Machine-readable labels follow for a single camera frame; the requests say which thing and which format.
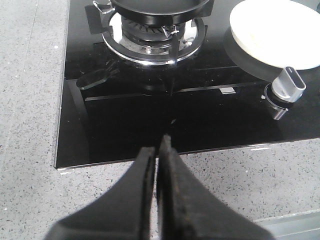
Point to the black frying pan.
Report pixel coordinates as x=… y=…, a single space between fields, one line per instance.
x=162 y=12

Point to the grey cabinet front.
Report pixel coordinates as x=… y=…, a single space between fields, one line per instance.
x=295 y=226

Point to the left silver stove knob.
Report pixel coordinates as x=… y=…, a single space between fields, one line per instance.
x=288 y=86

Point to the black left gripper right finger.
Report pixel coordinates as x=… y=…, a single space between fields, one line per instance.
x=189 y=211

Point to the left black gas burner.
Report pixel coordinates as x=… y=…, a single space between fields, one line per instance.
x=133 y=31

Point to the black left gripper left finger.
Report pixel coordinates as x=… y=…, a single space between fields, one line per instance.
x=122 y=213

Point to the black glass cooktop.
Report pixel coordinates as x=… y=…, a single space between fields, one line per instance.
x=218 y=98

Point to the white round plate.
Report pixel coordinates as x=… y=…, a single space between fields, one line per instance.
x=279 y=33

